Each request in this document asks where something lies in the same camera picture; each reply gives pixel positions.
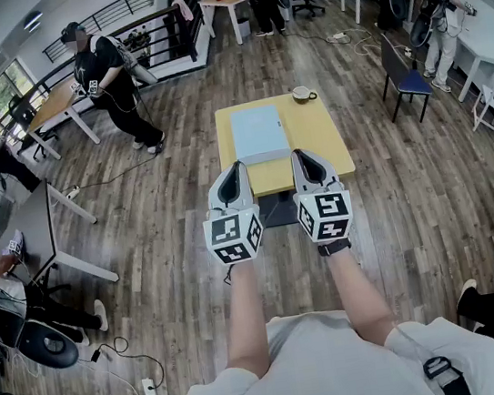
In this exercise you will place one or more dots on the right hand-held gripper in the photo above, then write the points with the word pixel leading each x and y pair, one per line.
pixel 325 212

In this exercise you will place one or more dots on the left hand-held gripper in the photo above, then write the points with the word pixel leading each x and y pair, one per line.
pixel 234 235

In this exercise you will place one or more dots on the light blue folder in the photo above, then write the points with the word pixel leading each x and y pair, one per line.
pixel 259 132

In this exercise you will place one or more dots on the person's right forearm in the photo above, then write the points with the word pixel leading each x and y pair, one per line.
pixel 360 294

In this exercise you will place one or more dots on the person's left forearm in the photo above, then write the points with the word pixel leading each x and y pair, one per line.
pixel 244 321

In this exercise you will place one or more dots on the black table base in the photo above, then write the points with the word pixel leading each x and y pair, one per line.
pixel 278 208

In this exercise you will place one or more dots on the yellow low table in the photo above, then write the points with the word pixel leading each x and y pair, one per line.
pixel 316 135

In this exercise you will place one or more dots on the white cup with dark base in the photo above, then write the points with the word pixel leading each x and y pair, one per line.
pixel 301 93

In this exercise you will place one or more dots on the blue seat chair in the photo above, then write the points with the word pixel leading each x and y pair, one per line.
pixel 414 84

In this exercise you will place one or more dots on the person's white shirt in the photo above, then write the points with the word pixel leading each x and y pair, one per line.
pixel 328 373

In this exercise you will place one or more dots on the white power strip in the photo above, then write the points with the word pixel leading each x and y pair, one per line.
pixel 149 393
pixel 72 192
pixel 337 37

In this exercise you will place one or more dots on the grey desk with white legs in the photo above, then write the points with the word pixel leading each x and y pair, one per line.
pixel 34 233

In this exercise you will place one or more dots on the small waste bin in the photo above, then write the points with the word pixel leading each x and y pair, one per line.
pixel 244 27

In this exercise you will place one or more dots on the wooden desk with white legs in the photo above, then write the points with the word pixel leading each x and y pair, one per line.
pixel 53 103

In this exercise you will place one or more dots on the black metal railing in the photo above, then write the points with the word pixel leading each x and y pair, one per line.
pixel 148 27

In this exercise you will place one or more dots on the pink cloth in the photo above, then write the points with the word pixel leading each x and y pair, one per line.
pixel 183 8

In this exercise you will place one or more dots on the wooden table with white legs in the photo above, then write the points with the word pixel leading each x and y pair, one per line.
pixel 222 0

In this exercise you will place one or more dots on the window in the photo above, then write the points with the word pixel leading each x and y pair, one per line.
pixel 6 92

